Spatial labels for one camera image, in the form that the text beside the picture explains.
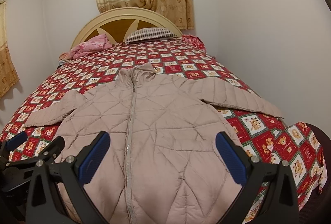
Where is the striped pillow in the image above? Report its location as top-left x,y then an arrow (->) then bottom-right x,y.
125,27 -> 177,44

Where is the yellow side curtain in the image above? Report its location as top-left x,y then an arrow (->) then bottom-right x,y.
0,0 -> 20,98

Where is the cream arched wooden headboard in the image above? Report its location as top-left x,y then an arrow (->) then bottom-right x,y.
71,7 -> 182,47

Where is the beige quilted puffer jacket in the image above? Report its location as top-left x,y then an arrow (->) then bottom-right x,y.
25,63 -> 281,223

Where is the pink folded blanket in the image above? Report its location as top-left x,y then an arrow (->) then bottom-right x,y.
59,34 -> 112,60

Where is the red floral crumpled cloth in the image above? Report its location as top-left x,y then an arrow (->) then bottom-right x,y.
180,35 -> 206,53

